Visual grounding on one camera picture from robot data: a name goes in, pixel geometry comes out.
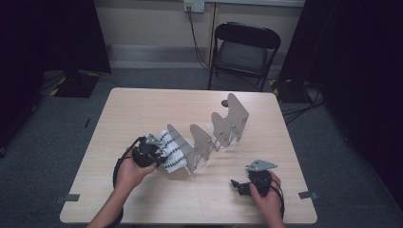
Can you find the right hand-held gripper black cable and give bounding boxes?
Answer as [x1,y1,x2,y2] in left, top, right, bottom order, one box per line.
[269,178,286,220]

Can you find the black curtain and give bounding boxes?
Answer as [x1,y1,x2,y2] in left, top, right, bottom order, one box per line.
[278,0,403,203]
[0,0,112,150]

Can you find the black cable from wall socket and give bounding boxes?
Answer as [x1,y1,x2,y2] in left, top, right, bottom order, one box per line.
[187,8,212,72]

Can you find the black stand base yellow tape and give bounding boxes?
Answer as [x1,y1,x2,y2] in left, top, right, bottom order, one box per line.
[269,77,307,105]
[49,69,102,99]

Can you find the person's left hand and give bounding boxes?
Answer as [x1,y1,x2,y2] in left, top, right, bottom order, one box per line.
[114,148,158,195]

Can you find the left hand-held gripper black cable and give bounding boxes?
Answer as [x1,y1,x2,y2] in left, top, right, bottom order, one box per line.
[110,136,147,228]

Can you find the white wall socket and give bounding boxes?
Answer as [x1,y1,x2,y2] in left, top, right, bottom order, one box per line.
[183,0,206,14]

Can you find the black folding chair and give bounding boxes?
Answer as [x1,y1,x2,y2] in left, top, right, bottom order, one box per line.
[207,21,282,93]

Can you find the white towel with black pattern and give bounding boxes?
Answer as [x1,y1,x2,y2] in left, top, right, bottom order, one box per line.
[157,129,189,175]

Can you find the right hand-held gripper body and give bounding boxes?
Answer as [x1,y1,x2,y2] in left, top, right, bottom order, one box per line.
[245,159,278,198]

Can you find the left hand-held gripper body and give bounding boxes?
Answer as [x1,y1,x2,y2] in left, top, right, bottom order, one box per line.
[131,132,163,169]

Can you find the black floor cables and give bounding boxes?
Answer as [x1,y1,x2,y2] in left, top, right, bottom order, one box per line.
[279,80,326,125]

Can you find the grey tape strip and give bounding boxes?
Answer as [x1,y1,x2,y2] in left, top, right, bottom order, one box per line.
[297,190,318,200]
[54,193,81,204]

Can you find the person's right hand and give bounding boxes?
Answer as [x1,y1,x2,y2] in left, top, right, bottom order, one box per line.
[248,170,285,223]

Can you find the hand-held gripper black cable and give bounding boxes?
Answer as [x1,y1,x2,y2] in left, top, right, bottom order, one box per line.
[110,136,147,228]
[269,178,286,220]

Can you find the grey expandable metal file rack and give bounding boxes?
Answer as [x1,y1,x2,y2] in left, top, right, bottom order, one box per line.
[166,92,250,175]

